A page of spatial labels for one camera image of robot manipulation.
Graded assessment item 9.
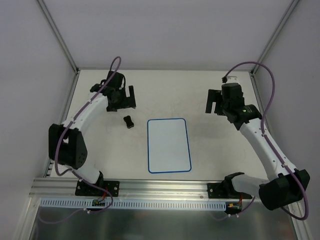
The green whiteboard eraser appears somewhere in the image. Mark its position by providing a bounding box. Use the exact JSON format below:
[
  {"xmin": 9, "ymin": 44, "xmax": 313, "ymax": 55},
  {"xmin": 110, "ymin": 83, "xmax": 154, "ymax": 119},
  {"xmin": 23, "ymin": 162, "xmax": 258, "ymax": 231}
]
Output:
[{"xmin": 123, "ymin": 115, "xmax": 135, "ymax": 129}]

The blue framed whiteboard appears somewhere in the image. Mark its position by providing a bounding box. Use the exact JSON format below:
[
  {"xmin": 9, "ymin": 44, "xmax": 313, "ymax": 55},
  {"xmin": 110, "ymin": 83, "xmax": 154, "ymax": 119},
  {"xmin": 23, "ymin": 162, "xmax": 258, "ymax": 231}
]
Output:
[{"xmin": 147, "ymin": 118, "xmax": 192, "ymax": 174}]

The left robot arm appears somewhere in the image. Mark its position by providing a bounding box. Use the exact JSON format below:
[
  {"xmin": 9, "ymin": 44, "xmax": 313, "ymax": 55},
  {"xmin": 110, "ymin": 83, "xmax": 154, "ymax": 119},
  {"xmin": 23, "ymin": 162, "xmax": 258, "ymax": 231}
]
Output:
[{"xmin": 48, "ymin": 70, "xmax": 136, "ymax": 196}]

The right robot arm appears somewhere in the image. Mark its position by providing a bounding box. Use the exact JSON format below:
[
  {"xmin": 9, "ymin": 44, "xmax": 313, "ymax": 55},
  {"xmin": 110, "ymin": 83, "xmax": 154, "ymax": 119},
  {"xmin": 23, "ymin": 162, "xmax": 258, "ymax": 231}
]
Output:
[{"xmin": 205, "ymin": 83, "xmax": 310, "ymax": 216}]

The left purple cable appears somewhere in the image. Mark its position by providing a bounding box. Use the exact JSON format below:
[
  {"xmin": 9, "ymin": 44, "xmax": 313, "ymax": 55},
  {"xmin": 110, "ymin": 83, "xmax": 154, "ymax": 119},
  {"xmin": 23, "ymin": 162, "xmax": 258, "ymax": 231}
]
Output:
[{"xmin": 38, "ymin": 56, "xmax": 123, "ymax": 223}]

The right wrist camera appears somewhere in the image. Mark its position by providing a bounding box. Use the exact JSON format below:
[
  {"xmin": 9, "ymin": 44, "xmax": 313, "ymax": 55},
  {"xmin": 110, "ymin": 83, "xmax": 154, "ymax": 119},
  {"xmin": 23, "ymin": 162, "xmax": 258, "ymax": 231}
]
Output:
[{"xmin": 222, "ymin": 76, "xmax": 238, "ymax": 84}]

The left aluminium frame post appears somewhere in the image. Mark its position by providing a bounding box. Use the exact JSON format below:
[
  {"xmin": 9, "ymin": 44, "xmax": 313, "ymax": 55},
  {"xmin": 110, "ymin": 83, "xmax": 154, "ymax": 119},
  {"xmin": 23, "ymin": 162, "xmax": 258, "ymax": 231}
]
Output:
[{"xmin": 35, "ymin": 0, "xmax": 79, "ymax": 74}]

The aluminium frame post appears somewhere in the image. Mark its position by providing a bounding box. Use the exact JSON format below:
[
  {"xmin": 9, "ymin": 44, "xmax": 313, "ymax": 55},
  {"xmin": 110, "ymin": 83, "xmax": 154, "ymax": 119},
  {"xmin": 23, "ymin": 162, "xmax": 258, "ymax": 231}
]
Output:
[
  {"xmin": 35, "ymin": 0, "xmax": 79, "ymax": 74},
  {"xmin": 257, "ymin": 0, "xmax": 300, "ymax": 64}
]

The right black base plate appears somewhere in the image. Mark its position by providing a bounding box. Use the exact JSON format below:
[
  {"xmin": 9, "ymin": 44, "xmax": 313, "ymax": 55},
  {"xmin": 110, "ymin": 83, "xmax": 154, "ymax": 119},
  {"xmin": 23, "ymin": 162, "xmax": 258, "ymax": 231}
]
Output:
[{"xmin": 207, "ymin": 182, "xmax": 253, "ymax": 200}]

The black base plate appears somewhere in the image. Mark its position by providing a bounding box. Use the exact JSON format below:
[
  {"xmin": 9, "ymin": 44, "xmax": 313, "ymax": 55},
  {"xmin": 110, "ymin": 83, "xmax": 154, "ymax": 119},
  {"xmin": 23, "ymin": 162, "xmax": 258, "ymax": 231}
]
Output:
[
  {"xmin": 75, "ymin": 180, "xmax": 120, "ymax": 197},
  {"xmin": 207, "ymin": 182, "xmax": 253, "ymax": 200}
]

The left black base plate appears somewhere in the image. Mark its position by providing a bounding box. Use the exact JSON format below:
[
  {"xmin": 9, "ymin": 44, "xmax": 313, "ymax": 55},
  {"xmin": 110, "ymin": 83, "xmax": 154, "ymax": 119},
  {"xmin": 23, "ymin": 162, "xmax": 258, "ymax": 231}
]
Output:
[{"xmin": 75, "ymin": 180, "xmax": 120, "ymax": 197}]

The white slotted cable duct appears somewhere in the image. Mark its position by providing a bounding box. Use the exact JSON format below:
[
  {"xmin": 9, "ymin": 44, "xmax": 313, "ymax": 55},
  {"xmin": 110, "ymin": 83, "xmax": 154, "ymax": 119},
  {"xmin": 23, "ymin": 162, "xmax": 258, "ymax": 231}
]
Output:
[{"xmin": 39, "ymin": 197, "xmax": 227, "ymax": 212}]

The aluminium mounting rail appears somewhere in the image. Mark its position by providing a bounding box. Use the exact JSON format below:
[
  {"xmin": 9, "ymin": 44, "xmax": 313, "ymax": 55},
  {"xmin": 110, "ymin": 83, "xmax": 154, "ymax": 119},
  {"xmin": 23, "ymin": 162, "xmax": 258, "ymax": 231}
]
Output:
[{"xmin": 28, "ymin": 177, "xmax": 300, "ymax": 201}]

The right aluminium frame post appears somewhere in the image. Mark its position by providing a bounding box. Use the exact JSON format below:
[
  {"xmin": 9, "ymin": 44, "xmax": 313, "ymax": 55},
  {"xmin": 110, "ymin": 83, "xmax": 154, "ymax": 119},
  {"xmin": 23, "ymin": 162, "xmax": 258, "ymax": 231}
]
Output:
[{"xmin": 257, "ymin": 0, "xmax": 300, "ymax": 64}]

